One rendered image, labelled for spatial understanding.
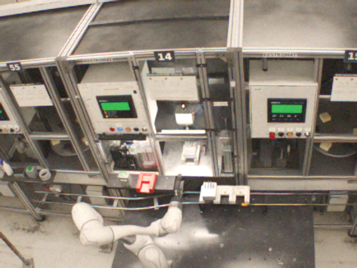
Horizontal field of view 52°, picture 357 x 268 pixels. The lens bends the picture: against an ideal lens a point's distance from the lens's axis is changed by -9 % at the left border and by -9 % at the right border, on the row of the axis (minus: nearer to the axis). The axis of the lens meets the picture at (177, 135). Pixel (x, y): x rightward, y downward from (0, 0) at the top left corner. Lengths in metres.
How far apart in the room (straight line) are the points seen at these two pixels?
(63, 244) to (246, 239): 1.97
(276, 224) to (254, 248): 0.27
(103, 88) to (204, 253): 1.37
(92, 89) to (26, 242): 2.23
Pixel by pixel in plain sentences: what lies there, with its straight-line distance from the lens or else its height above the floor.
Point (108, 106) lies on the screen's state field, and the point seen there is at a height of 1.65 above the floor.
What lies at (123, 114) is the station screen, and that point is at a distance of 2.68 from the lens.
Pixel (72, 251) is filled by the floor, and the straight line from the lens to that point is 4.07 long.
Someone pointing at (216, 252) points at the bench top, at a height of 0.68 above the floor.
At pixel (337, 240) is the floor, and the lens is 3.85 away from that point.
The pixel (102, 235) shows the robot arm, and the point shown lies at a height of 1.43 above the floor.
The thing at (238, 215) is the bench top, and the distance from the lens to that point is 3.12.
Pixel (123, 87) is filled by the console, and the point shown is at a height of 1.79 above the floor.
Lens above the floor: 3.29
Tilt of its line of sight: 45 degrees down
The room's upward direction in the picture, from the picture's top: 12 degrees counter-clockwise
